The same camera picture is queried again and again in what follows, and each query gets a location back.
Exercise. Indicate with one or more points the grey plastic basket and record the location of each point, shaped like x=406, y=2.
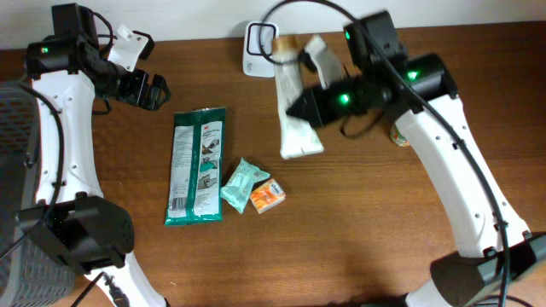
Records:
x=28, y=276

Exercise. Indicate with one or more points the green lid jar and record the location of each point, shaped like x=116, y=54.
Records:
x=398, y=138

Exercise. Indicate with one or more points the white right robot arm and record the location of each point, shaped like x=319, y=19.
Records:
x=494, y=245

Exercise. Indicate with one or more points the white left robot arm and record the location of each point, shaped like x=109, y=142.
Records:
x=72, y=222

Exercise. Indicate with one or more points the green wipes package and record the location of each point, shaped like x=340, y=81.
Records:
x=196, y=168

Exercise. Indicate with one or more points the teal tissue pack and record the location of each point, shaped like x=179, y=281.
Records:
x=238, y=189

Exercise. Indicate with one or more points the orange tissue pack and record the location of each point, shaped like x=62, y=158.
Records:
x=267, y=196

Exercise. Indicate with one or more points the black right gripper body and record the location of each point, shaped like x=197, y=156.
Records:
x=350, y=98

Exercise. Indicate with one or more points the white long snack pouch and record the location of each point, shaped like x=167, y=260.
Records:
x=298, y=139

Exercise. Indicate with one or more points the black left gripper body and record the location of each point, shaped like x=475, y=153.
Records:
x=139, y=86

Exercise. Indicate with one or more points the white barcode scanner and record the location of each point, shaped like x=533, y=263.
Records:
x=258, y=36

